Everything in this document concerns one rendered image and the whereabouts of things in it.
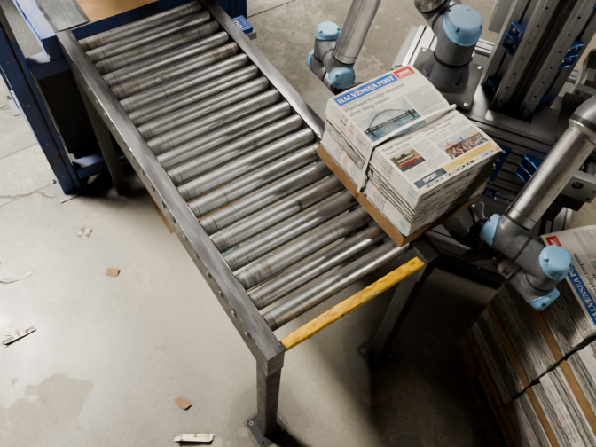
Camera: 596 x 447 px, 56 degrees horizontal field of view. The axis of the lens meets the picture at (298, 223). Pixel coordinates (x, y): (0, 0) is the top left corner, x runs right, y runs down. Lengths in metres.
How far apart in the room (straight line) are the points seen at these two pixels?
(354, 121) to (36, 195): 1.68
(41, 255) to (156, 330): 0.60
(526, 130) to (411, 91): 0.58
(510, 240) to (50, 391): 1.66
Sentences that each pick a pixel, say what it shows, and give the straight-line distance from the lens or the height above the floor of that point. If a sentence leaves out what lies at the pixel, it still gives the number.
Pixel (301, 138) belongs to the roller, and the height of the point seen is 0.80.
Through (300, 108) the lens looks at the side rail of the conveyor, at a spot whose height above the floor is 0.80.
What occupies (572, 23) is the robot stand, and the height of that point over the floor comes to 1.10.
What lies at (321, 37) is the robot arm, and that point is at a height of 0.95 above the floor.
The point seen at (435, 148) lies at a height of 1.03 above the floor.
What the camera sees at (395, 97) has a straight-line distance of 1.54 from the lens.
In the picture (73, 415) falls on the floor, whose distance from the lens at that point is 2.25.
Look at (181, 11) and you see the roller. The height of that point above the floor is 0.79.
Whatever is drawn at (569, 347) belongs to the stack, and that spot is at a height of 0.69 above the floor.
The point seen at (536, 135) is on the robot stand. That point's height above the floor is 0.73.
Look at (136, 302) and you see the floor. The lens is 2.35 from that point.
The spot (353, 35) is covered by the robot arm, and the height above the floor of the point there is 1.06.
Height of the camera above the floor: 2.08
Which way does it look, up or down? 57 degrees down
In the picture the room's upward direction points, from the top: 6 degrees clockwise
